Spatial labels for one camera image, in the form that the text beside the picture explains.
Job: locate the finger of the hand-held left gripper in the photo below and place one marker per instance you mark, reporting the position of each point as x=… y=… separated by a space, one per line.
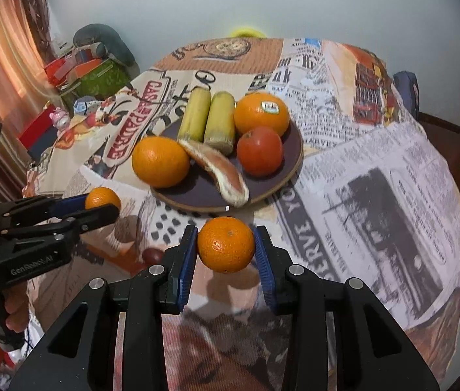
x=73 y=203
x=91 y=220

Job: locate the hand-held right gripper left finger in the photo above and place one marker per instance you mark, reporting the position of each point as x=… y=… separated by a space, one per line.
x=185 y=269

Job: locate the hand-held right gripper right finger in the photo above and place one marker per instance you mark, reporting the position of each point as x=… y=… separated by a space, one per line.
x=264 y=269

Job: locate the small tangerine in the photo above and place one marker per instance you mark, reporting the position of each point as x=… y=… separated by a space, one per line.
x=101 y=197
x=225 y=244

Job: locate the purple round plate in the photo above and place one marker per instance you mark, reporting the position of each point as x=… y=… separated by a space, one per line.
x=189 y=197

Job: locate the large plain orange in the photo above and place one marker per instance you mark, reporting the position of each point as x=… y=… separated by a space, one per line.
x=158 y=162

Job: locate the peeled pomelo segment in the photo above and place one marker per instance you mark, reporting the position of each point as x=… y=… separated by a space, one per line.
x=221 y=175

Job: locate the red tomato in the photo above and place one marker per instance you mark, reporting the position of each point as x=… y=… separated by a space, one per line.
x=259 y=152

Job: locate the yellow sugarcane piece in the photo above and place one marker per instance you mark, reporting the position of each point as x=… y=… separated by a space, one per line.
x=195 y=116
x=219 y=122

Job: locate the large orange with sticker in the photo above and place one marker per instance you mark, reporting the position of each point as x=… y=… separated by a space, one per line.
x=254 y=118

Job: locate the person's left hand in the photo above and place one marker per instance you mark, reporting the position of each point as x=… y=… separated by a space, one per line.
x=18 y=309

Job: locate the small dark red jujube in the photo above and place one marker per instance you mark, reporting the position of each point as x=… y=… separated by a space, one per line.
x=152 y=255

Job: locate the red and black box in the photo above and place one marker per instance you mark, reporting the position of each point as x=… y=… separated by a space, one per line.
x=38 y=132

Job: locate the pink rabbit figure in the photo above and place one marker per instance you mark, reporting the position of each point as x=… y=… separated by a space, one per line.
x=60 y=119

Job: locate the green patterned bag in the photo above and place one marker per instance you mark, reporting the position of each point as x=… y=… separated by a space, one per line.
x=105 y=79

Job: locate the pile of red gift boxes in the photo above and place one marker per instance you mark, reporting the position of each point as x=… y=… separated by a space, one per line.
x=71 y=67

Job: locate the newspaper print blanket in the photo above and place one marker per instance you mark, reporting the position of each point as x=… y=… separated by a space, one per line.
x=376 y=171

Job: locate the brown curtain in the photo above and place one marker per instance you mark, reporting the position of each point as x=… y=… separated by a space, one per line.
x=40 y=16

